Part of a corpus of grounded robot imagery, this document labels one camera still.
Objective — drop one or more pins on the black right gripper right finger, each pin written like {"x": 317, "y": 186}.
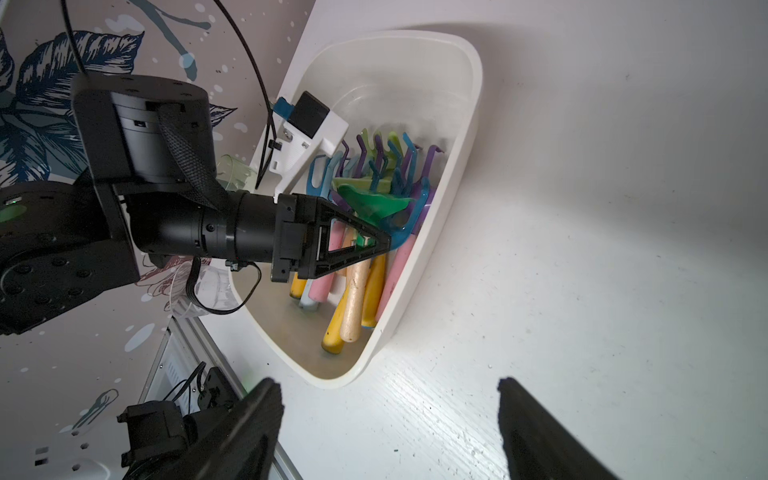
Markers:
{"x": 536, "y": 445}

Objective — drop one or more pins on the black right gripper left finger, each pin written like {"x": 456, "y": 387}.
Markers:
{"x": 236, "y": 443}

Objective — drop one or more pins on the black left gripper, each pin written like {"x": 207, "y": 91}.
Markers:
{"x": 302, "y": 236}

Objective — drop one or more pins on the small green rake wooden handle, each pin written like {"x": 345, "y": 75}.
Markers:
{"x": 373, "y": 207}

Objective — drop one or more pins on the purple fork pink handle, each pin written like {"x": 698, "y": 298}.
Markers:
{"x": 335, "y": 233}

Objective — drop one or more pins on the blue fork yellow handle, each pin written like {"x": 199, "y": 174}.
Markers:
{"x": 319, "y": 178}

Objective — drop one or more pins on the teal claw rake yellow handle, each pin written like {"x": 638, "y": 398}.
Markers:
{"x": 332, "y": 342}

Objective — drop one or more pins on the blue rake yellow handle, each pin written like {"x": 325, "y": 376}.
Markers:
{"x": 380, "y": 267}

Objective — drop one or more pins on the purple rake pink handle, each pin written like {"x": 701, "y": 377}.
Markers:
{"x": 423, "y": 193}

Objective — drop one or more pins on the lime hoe wooden handle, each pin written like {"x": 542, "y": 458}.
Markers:
{"x": 366, "y": 183}

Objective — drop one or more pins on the light blue fork pale handle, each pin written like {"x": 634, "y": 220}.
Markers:
{"x": 306, "y": 302}

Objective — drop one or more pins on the lime rake wooden handle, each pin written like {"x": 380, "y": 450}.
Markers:
{"x": 382, "y": 151}

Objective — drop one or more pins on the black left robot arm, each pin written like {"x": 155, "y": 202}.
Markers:
{"x": 150, "y": 186}

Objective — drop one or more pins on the white plastic storage box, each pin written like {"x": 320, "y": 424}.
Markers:
{"x": 425, "y": 84}

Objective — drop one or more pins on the green transparent cup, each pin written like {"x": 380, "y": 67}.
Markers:
{"x": 235, "y": 175}

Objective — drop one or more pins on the clear plastic cup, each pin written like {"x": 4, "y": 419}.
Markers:
{"x": 213, "y": 289}

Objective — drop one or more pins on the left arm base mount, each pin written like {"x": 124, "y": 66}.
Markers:
{"x": 161, "y": 431}

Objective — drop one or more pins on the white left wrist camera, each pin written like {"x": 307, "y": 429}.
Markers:
{"x": 307, "y": 129}

